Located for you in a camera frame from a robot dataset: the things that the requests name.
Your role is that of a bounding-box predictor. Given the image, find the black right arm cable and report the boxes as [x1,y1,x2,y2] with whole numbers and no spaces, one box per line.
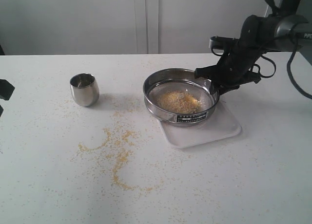
[252,31,312,99]

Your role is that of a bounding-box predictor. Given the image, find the white cabinet doors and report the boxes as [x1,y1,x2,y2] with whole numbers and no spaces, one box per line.
[0,0,269,55]

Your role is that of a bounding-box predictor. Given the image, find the white plastic tray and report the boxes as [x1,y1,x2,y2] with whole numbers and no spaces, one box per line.
[158,101,242,149]

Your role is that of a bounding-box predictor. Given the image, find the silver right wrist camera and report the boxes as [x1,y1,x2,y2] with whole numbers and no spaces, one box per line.
[209,36,239,51]

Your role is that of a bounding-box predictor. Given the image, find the yellow grain pile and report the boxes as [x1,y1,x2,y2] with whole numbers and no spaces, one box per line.
[157,91,201,114]

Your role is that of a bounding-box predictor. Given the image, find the round stainless steel sieve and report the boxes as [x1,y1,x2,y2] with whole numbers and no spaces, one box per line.
[143,68,219,126]

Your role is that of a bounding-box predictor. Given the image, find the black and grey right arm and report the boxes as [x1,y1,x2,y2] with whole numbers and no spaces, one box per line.
[194,0,312,99]

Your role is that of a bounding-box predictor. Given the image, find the stainless steel cup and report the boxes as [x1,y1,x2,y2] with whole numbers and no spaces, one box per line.
[70,73,99,107]

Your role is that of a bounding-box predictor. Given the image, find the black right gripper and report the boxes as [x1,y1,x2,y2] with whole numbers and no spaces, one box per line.
[194,42,261,96]

